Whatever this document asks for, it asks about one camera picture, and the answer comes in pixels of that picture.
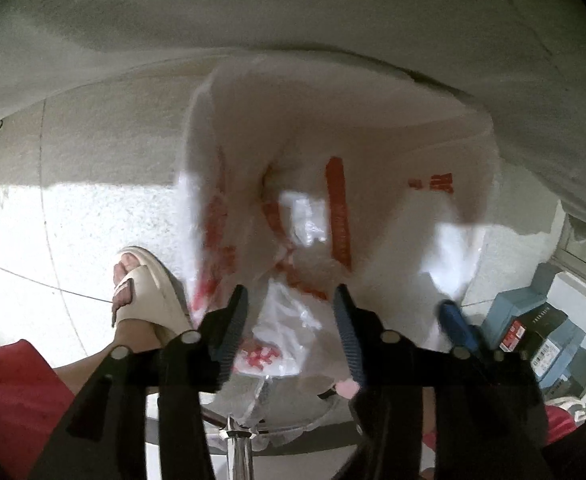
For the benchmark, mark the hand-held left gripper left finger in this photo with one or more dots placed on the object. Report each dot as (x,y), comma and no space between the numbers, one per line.
(230,332)

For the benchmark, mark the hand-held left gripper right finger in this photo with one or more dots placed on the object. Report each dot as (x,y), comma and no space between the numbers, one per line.
(347,332)

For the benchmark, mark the white plastic bag red print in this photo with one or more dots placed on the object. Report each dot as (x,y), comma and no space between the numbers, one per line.
(398,240)

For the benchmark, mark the crumpled clear plastic wrapper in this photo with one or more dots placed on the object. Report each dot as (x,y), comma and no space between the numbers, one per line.
(303,220)

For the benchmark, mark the blue-grey cardboard box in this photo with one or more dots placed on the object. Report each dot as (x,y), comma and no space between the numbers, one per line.
(538,287)

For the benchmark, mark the black box with red label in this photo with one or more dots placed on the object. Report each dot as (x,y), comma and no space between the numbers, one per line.
(543,327)

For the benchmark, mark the teal cardboard box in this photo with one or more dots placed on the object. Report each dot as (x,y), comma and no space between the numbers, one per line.
(573,347)

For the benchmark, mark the metal stool post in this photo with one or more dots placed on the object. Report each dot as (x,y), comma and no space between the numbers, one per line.
(238,455)

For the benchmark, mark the foot in white sandal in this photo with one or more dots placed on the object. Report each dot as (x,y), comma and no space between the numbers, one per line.
(128,336)

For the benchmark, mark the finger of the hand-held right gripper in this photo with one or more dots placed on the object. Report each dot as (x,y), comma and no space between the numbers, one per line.
(457,322)

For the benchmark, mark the cream slide sandal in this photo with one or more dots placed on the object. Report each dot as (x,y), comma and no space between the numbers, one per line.
(155,305)

